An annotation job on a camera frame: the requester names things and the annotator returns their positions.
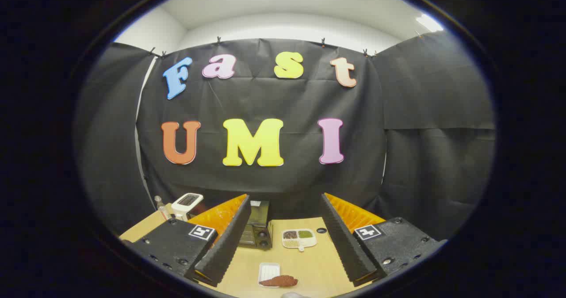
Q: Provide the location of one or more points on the brown meat piece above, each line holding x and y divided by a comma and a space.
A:
281, 281

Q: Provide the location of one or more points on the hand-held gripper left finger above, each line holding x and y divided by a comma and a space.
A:
225, 245

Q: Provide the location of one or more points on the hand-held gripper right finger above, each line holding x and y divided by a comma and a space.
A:
345, 245

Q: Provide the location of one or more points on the clear bottle with orange label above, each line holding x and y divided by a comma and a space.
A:
161, 209

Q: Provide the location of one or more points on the white divided dish with beans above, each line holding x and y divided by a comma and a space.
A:
292, 244

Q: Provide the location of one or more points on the black toaster oven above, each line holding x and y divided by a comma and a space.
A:
258, 227

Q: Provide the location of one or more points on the small ceiling light panel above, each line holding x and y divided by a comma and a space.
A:
429, 22

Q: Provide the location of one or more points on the white bread toaster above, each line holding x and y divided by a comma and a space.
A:
188, 200

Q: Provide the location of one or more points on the white rectangular tray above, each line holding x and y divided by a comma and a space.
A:
269, 270

